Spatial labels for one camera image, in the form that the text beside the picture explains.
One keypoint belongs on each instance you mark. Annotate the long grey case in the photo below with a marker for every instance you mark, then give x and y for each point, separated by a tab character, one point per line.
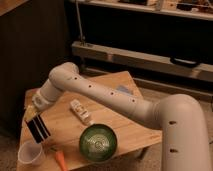
140	60

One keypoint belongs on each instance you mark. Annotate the wooden table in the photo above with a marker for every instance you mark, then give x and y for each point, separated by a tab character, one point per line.
66	129

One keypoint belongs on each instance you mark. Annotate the upper shelf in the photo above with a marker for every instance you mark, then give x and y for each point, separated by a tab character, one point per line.
155	8

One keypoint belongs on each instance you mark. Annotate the orange carrot toy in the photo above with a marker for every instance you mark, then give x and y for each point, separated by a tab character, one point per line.
59	156

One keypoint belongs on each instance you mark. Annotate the blue cloth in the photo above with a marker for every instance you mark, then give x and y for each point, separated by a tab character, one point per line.
124	89

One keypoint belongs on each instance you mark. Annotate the white rectangular block toy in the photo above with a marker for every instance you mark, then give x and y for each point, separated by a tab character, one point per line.
81	112

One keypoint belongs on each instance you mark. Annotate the green glass bowl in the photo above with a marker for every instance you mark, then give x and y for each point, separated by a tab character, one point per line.
98	143

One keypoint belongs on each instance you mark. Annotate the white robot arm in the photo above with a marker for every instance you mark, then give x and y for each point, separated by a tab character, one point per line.
180	118

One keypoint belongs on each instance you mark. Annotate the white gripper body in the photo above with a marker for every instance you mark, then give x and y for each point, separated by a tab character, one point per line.
35	108

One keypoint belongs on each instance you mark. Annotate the metal pole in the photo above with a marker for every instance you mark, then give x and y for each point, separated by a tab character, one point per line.
82	38

